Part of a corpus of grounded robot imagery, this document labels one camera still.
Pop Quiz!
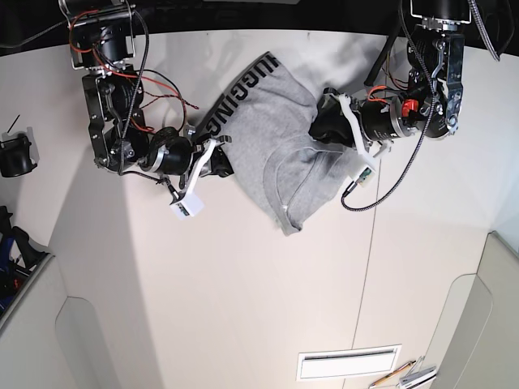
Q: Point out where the grey T-shirt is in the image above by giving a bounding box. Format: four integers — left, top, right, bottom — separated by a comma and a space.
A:
196, 52, 356, 235

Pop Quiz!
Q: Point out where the black cylindrical cup holder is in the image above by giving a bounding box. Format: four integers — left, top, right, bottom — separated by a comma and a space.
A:
0, 133, 37, 178

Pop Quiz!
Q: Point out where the braided hanging cable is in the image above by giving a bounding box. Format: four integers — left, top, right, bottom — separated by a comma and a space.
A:
340, 0, 451, 213

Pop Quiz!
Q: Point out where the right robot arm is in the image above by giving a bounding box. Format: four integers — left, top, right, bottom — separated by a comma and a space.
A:
58, 1, 233, 201

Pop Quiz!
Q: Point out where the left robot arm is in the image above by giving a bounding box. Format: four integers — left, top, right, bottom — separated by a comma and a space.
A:
309, 1, 500, 150

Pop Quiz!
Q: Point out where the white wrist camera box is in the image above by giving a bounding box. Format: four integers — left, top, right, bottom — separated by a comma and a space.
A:
169, 194, 204, 220
355, 165, 377, 187

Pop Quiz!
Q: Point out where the wooden pencil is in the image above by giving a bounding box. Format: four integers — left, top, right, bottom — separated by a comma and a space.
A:
368, 360, 417, 389

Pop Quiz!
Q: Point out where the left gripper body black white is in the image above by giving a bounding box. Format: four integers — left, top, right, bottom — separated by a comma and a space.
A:
338, 93, 410, 167

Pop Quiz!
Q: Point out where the white folded tool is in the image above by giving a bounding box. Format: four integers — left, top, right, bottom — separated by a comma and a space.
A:
397, 356, 437, 389

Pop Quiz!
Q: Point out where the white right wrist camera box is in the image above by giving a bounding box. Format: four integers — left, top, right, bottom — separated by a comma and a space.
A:
169, 194, 204, 220

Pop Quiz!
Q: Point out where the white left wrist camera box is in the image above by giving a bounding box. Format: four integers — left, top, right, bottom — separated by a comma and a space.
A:
355, 165, 377, 187

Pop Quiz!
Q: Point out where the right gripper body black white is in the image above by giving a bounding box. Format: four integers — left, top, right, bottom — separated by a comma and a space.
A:
145, 126, 232, 201

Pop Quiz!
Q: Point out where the blue black tools pile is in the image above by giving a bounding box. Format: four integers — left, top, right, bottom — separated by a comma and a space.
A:
1, 206, 47, 314

